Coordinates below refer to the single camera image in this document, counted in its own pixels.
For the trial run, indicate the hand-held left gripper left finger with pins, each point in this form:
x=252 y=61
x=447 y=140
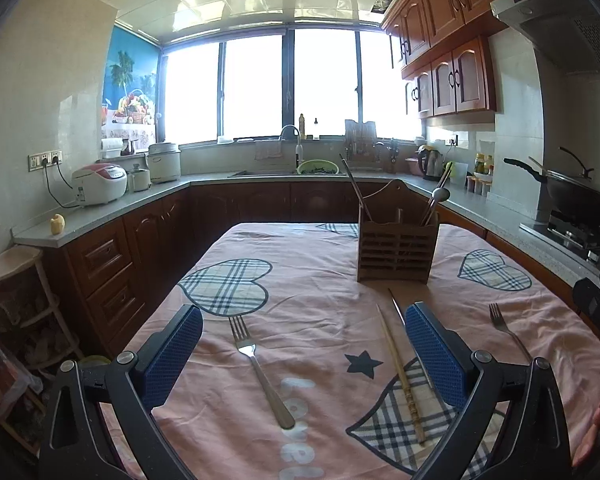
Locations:
x=172 y=355

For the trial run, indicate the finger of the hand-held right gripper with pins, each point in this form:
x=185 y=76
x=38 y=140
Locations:
x=597 y=305

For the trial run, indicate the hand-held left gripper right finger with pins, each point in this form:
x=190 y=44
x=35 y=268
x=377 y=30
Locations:
x=435 y=355

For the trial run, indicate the long wooden chopstick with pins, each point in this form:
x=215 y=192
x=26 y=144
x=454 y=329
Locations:
x=401 y=367

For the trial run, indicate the metal fork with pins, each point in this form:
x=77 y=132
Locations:
x=260 y=367
x=505 y=327

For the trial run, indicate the wooden utensil holder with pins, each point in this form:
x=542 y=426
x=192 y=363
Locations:
x=397 y=255

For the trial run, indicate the metal spoon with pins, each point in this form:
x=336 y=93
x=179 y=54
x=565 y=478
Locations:
x=440 y=194

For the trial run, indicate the utensils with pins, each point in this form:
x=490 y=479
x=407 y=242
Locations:
x=444 y=182

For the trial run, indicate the person's right hand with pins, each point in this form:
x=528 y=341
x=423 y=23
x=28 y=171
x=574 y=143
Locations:
x=597 y=430

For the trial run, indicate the gas stove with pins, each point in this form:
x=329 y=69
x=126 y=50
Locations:
x=572 y=237

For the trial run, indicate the black wok with lid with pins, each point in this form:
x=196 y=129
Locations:
x=575 y=197

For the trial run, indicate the grey kitchen countertop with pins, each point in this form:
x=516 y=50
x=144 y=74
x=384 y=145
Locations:
x=525 y=245

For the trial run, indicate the wooden lower cabinets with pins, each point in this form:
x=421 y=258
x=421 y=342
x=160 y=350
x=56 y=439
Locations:
x=150 y=240

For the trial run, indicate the wooden cabinets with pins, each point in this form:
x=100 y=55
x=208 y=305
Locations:
x=150 y=240
x=445 y=45

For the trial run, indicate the pink heart-print tablecloth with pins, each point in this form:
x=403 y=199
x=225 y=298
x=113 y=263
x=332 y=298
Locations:
x=320 y=320

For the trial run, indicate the white plastic shelf rack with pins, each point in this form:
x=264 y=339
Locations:
x=25 y=310

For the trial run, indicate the spice jar set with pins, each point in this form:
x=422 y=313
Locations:
x=480 y=183

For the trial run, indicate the seasoning bottles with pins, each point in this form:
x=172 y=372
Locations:
x=484 y=162

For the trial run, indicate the small yellow figurine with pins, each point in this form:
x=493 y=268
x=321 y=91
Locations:
x=57 y=224

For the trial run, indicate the small white pot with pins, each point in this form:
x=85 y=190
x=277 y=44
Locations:
x=139 y=179

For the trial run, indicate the white cutting board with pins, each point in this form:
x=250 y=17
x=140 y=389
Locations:
x=460 y=176

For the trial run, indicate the white and red rice cooker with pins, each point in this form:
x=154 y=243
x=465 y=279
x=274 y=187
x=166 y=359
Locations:
x=100 y=185

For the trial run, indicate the steel electric kettle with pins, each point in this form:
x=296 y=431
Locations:
x=430 y=162

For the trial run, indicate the white slow cooker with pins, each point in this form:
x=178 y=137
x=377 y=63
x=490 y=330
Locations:
x=164 y=162

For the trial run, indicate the green colander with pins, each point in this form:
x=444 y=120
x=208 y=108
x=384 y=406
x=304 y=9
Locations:
x=321 y=166

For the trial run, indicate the pink dish cloth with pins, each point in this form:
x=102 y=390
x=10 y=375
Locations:
x=268 y=151

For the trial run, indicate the dish drying rack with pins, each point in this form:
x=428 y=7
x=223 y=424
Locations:
x=360 y=137

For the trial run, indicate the sink faucet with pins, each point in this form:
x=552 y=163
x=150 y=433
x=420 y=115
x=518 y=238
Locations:
x=292 y=140

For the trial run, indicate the steel range hood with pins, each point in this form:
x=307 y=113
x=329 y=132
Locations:
x=560 y=25

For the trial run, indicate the yellow bottle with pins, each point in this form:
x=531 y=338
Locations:
x=302 y=126

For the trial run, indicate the kitchen window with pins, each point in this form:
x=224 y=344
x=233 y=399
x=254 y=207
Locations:
x=255 y=90

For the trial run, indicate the wooden upper cabinets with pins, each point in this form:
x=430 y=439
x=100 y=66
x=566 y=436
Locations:
x=445 y=45

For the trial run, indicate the wall power outlet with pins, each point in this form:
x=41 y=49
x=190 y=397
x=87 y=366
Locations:
x=45 y=160

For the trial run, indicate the tropical fruit wall poster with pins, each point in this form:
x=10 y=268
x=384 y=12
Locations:
x=130 y=95

